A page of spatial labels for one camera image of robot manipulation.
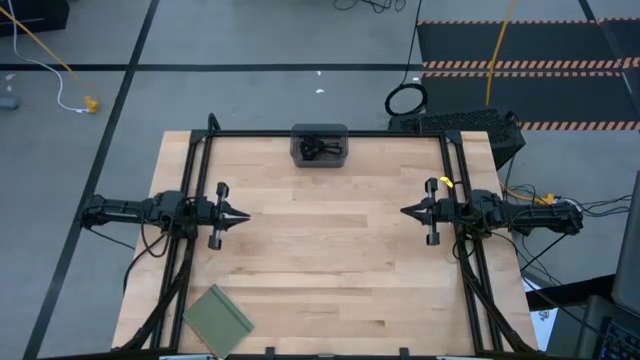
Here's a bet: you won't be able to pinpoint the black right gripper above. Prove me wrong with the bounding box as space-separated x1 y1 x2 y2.
400 177 474 247

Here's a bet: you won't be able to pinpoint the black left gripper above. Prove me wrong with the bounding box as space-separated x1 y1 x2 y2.
192 181 252 251

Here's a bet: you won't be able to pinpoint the black USB cable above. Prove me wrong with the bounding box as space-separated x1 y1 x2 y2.
298 135 326 163

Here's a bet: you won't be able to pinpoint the dark brown USB cable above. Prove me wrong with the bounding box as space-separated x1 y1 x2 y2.
314 138 345 160

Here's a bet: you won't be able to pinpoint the green spiral notebook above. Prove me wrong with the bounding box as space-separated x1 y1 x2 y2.
182 283 256 360

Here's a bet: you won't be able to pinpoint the grey translucent plastic bin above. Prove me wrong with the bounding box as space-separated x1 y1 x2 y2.
288 122 350 169

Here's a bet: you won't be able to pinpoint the white printed paper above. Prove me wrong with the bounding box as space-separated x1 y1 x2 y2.
522 278 559 352

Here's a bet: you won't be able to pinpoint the black hazard-striped floor mat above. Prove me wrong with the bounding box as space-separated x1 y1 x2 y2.
417 17 640 133

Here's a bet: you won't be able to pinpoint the black keyboard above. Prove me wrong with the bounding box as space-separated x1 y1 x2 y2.
597 318 640 360

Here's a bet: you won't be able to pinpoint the black box on floor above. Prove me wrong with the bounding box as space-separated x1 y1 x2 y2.
0 0 70 37

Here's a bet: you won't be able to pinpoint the black aluminium table frame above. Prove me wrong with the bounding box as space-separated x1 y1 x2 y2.
119 128 539 360

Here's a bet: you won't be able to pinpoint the black coiled floor cable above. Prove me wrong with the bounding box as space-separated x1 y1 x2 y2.
383 0 430 118

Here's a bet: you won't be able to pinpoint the yellow connector cable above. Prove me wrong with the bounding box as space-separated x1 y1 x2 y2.
499 181 558 207

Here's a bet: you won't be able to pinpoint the thick yellow floor cable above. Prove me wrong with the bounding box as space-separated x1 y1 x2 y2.
485 0 517 107

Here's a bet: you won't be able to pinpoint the black cable bundle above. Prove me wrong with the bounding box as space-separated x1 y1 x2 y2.
502 182 634 227

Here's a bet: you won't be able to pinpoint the black loose floor cables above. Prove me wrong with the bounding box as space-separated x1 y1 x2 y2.
332 0 407 15

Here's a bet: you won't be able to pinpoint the white floor cable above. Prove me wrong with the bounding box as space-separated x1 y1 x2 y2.
7 0 89 114

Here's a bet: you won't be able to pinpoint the thin yellow floor cable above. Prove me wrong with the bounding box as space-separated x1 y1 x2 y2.
0 5 94 104

